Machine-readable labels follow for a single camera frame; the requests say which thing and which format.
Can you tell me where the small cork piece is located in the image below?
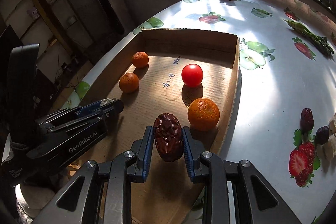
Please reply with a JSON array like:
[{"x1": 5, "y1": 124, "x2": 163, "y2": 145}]
[{"x1": 100, "y1": 98, "x2": 114, "y2": 106}]

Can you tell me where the large wrinkled red date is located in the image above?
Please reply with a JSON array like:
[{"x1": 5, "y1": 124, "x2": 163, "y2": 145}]
[{"x1": 153, "y1": 113, "x2": 183, "y2": 162}]

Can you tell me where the large orange mandarin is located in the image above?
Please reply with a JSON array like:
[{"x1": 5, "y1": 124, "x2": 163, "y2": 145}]
[{"x1": 187, "y1": 98, "x2": 220, "y2": 131}]

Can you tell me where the small orange mandarin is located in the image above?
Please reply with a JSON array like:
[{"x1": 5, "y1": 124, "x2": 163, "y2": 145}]
[{"x1": 119, "y1": 73, "x2": 139, "y2": 93}]

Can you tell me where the red cherry tomato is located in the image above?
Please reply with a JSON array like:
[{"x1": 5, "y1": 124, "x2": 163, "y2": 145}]
[{"x1": 181, "y1": 64, "x2": 203, "y2": 88}]

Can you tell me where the small red date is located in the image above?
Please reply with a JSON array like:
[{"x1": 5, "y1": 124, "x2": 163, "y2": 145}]
[{"x1": 300, "y1": 108, "x2": 314, "y2": 132}]

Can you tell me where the dark plum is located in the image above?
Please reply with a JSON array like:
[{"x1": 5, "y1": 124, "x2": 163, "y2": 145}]
[{"x1": 314, "y1": 126, "x2": 330, "y2": 145}]

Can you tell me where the brown cork block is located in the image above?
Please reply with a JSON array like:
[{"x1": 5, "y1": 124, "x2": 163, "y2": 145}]
[{"x1": 328, "y1": 114, "x2": 336, "y2": 135}]

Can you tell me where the brown cardboard tray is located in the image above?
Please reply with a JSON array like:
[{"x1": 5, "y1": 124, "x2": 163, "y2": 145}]
[{"x1": 79, "y1": 29, "x2": 239, "y2": 223}]

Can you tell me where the fruit print tablecloth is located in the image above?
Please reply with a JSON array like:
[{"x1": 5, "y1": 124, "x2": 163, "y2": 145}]
[{"x1": 15, "y1": 0, "x2": 336, "y2": 224}]

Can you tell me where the purple plush toy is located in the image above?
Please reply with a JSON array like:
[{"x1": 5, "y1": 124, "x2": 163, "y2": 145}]
[{"x1": 26, "y1": 6, "x2": 40, "y2": 20}]

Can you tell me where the green leafy vegetable bunch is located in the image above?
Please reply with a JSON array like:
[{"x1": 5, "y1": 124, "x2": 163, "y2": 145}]
[{"x1": 284, "y1": 19, "x2": 334, "y2": 57}]

